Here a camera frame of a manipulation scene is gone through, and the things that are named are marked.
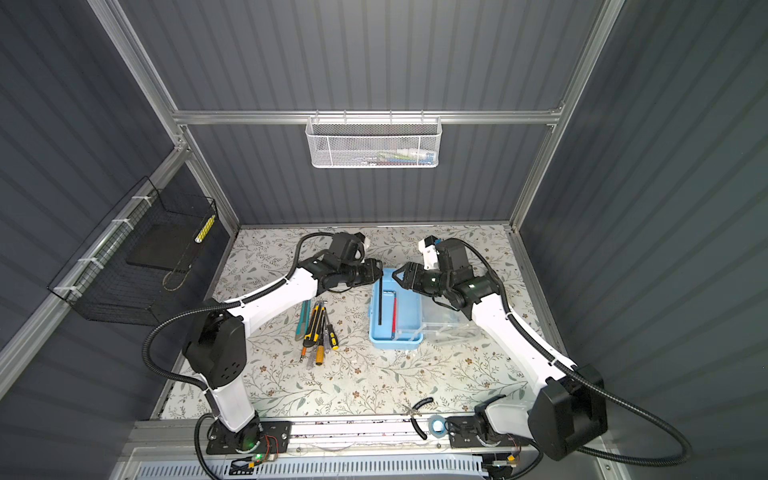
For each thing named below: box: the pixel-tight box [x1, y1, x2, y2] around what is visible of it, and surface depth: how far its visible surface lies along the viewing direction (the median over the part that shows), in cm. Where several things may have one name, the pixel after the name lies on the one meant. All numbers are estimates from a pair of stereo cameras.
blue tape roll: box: [428, 414, 446, 439], surface depth 76 cm
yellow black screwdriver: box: [325, 308, 339, 351], surface depth 90 cm
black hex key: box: [378, 275, 383, 326], surface depth 86 cm
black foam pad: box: [126, 224, 202, 272], surface depth 77 cm
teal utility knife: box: [295, 299, 312, 341], surface depth 94 cm
